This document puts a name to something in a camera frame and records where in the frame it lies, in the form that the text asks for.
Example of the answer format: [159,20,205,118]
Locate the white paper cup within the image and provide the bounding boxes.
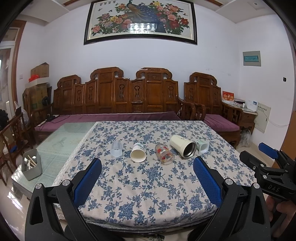
[130,143,147,163]

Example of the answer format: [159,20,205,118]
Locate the glass coffee table top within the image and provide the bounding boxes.
[11,122,94,197]

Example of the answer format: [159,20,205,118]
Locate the red gift box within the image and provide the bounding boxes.
[222,91,234,103]

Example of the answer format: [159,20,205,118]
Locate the person's right hand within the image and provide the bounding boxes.
[266,196,296,237]

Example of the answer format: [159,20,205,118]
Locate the peacock flower framed painting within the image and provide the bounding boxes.
[84,1,198,45]

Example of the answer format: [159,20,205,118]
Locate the glass cup with red print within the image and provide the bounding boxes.
[155,144,175,165]

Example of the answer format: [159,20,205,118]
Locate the wooden chair at left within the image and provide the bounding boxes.
[1,113,34,174]

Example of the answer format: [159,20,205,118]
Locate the frosted plastic cup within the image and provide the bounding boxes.
[110,141,123,158]

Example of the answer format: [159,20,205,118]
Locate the carved wooden armchair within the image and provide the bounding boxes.
[184,72,243,148]

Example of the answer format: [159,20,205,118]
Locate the grey utensil holder box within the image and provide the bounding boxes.
[21,149,42,181]

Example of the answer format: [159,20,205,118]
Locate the purple armchair cushion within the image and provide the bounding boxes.
[204,114,240,133]

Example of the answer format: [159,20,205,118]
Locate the small green white cup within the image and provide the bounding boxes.
[196,140,209,154]

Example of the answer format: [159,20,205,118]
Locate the grey electrical panel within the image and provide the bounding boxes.
[243,51,261,67]

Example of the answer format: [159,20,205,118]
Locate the blue floral tablecloth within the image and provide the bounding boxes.
[54,120,255,232]

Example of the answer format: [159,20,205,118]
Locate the wooden side table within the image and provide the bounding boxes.
[238,111,257,133]

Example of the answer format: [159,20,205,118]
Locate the carved wooden sofa bench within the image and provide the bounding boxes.
[31,67,196,142]

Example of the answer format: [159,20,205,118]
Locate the cream steel thermos cup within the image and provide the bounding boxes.
[170,135,197,159]

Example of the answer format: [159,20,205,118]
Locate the purple bench cushion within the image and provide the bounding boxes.
[35,111,181,132]

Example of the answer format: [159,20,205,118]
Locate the white router box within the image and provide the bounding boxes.
[246,100,258,112]

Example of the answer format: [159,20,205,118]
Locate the stacked cardboard boxes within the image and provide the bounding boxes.
[23,62,52,115]

